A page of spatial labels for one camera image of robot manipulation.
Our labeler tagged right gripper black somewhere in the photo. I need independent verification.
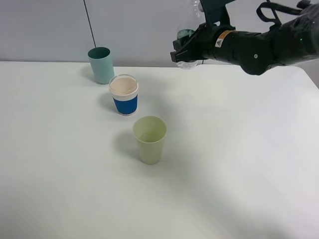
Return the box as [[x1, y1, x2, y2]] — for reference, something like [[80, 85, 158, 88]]
[[170, 0, 236, 62]]

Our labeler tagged clear bottle green label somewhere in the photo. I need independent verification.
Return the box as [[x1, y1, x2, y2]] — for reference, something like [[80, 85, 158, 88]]
[[175, 0, 206, 71]]

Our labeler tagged light green plastic cup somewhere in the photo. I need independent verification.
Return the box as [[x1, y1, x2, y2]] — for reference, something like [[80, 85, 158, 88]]
[[133, 116, 167, 165]]

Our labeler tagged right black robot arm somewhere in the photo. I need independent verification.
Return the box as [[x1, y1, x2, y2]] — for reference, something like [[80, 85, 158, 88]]
[[170, 0, 319, 75]]

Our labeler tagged blue sleeved white cup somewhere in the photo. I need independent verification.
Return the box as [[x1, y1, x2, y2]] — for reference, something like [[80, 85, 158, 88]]
[[109, 74, 139, 116]]

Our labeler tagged teal plastic cup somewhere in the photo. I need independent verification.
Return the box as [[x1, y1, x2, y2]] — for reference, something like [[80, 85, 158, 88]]
[[88, 47, 114, 85]]

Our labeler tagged left black wall cable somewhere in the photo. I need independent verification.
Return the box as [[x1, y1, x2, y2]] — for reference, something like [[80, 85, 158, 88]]
[[83, 0, 97, 48]]

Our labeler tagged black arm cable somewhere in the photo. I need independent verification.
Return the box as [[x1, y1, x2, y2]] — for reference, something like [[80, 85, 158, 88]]
[[256, 0, 311, 25]]

